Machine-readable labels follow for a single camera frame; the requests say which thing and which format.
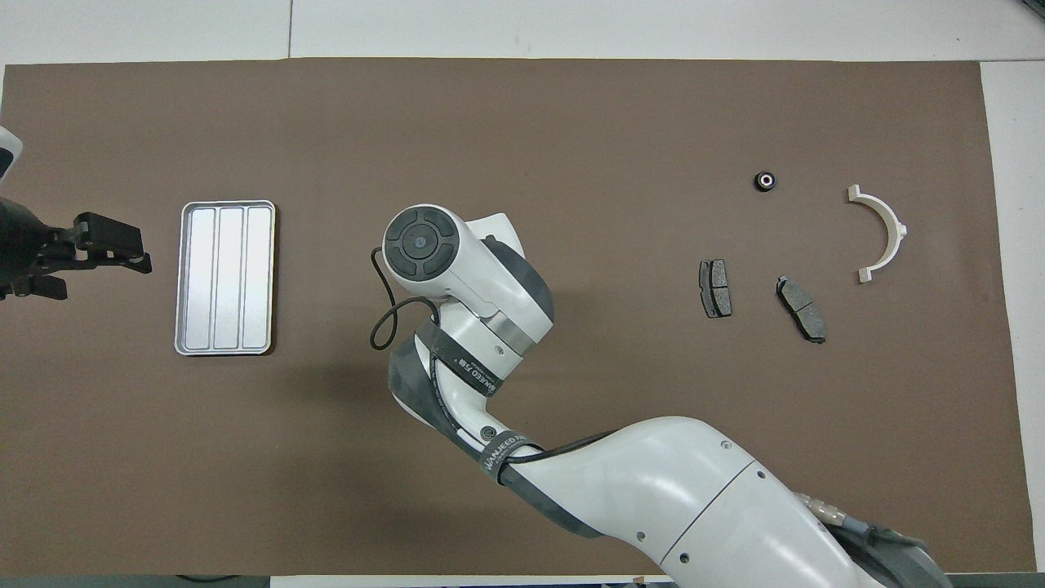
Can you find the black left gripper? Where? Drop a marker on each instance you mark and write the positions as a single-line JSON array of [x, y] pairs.
[[20, 245]]

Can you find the large black bearing gear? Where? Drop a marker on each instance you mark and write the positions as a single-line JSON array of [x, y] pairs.
[[764, 180]]

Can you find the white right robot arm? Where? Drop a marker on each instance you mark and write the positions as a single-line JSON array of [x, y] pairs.
[[694, 506]]

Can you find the silver metal tray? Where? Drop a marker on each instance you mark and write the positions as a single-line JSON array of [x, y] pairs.
[[224, 278]]

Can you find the brown table mat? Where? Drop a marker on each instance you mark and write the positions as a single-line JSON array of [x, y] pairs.
[[571, 147]]

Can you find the rectangular dark brake pad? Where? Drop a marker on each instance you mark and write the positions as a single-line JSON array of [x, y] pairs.
[[717, 290]]

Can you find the elongated dark brake pad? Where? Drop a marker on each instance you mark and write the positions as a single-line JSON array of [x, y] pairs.
[[802, 310]]

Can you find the white semicircular plastic bracket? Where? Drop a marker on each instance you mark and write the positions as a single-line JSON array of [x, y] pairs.
[[896, 233]]

